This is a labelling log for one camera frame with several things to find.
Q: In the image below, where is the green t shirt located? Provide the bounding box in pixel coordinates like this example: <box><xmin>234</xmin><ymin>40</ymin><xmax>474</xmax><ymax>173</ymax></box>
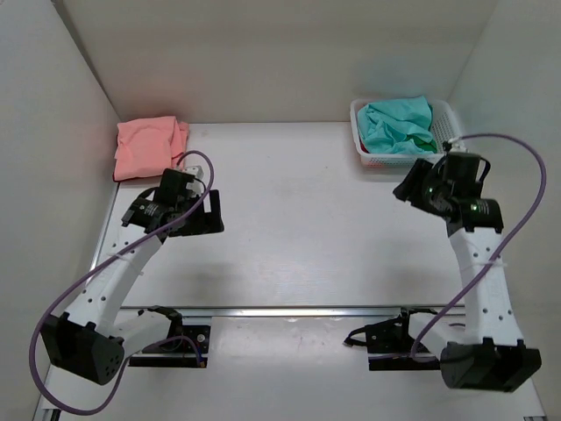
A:
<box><xmin>412</xmin><ymin>136</ymin><xmax>438</xmax><ymax>153</ymax></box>

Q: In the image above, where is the teal t shirt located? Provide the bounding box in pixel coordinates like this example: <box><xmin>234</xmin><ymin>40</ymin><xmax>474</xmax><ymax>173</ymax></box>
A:
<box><xmin>358</xmin><ymin>96</ymin><xmax>434</xmax><ymax>155</ymax></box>

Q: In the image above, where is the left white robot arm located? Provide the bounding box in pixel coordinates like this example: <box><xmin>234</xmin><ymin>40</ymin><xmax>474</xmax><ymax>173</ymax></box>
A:
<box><xmin>40</xmin><ymin>166</ymin><xmax>224</xmax><ymax>385</ymax></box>

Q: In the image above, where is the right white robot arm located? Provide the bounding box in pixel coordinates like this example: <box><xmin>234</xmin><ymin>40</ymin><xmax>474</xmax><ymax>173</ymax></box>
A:
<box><xmin>393</xmin><ymin>153</ymin><xmax>542</xmax><ymax>393</ymax></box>

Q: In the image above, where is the folded pink t shirt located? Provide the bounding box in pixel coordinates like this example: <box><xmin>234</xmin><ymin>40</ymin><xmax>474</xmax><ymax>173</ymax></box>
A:
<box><xmin>113</xmin><ymin>116</ymin><xmax>189</xmax><ymax>182</ymax></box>

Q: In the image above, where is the white plastic basket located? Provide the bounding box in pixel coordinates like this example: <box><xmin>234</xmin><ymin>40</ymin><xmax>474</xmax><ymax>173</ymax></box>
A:
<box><xmin>350</xmin><ymin>98</ymin><xmax>462</xmax><ymax>169</ymax></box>

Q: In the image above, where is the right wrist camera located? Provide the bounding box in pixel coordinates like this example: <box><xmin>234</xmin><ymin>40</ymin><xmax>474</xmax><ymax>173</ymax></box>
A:
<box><xmin>442</xmin><ymin>138</ymin><xmax>467</xmax><ymax>153</ymax></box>

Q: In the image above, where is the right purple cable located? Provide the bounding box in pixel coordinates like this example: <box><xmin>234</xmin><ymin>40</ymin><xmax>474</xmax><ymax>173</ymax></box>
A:
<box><xmin>410</xmin><ymin>132</ymin><xmax>549</xmax><ymax>363</ymax></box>

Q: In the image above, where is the purple cable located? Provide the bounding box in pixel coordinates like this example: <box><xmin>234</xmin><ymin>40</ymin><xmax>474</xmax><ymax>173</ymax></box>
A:
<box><xmin>410</xmin><ymin>132</ymin><xmax>549</xmax><ymax>363</ymax></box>
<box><xmin>28</xmin><ymin>150</ymin><xmax>215</xmax><ymax>415</ymax></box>

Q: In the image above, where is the aluminium rail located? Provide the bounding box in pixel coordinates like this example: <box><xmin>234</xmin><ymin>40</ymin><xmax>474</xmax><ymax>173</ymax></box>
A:
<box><xmin>117</xmin><ymin>305</ymin><xmax>466</xmax><ymax>319</ymax></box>

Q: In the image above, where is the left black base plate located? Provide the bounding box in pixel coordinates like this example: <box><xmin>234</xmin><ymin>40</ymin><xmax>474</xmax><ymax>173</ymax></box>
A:
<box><xmin>128</xmin><ymin>317</ymin><xmax>211</xmax><ymax>369</ymax></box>

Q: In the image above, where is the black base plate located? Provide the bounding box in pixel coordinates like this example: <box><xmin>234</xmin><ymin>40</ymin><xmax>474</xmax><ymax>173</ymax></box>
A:
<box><xmin>343</xmin><ymin>308</ymin><xmax>440</xmax><ymax>372</ymax></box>
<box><xmin>128</xmin><ymin>317</ymin><xmax>211</xmax><ymax>369</ymax></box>

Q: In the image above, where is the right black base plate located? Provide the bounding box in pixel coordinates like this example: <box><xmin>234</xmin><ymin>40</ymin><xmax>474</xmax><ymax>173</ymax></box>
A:
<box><xmin>343</xmin><ymin>308</ymin><xmax>440</xmax><ymax>372</ymax></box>

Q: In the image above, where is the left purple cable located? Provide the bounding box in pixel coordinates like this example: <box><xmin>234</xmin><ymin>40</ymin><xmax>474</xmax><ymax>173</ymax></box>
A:
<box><xmin>28</xmin><ymin>150</ymin><xmax>215</xmax><ymax>415</ymax></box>

